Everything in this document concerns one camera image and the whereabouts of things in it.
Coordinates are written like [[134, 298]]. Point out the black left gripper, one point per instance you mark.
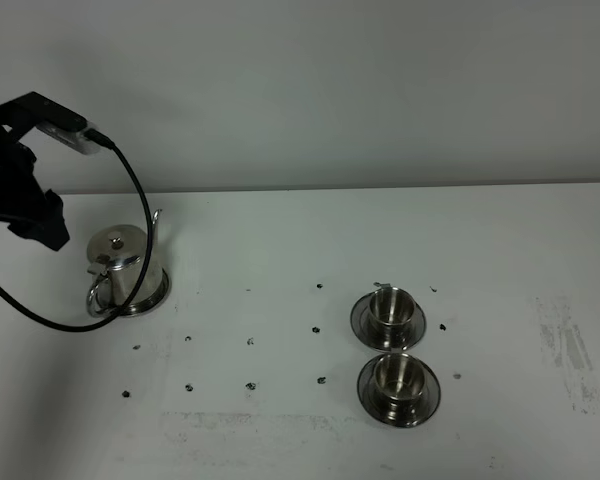
[[29, 211]]

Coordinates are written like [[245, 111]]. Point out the stainless steel teapot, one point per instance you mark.
[[116, 255]]

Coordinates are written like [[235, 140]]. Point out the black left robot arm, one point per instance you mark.
[[29, 211]]

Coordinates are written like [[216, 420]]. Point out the far stainless steel saucer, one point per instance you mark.
[[382, 340]]

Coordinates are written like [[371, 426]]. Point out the stainless steel saucer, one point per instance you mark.
[[407, 414], [382, 340]]

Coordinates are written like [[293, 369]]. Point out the far stainless steel teacup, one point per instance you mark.
[[391, 309]]

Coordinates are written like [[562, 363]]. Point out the stainless steel teacup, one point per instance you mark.
[[399, 377], [391, 309]]

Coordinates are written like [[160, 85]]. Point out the near stainless steel saucer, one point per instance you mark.
[[407, 414]]

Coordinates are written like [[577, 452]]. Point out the near stainless steel teacup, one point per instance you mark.
[[399, 377]]

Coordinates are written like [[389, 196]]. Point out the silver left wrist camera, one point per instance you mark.
[[77, 141]]

